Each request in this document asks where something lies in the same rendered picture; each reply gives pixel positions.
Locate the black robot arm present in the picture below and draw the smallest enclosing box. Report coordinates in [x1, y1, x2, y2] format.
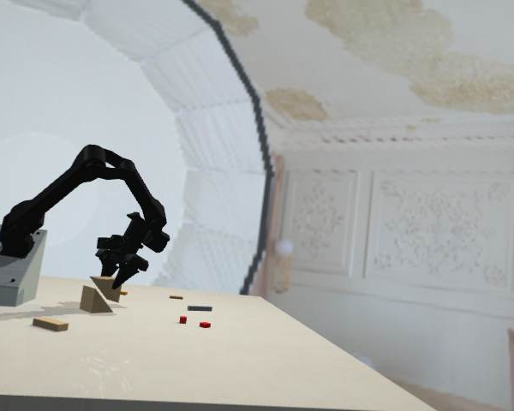
[0, 145, 170, 259]

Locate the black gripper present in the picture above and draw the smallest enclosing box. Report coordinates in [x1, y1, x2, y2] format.
[95, 233, 149, 289]

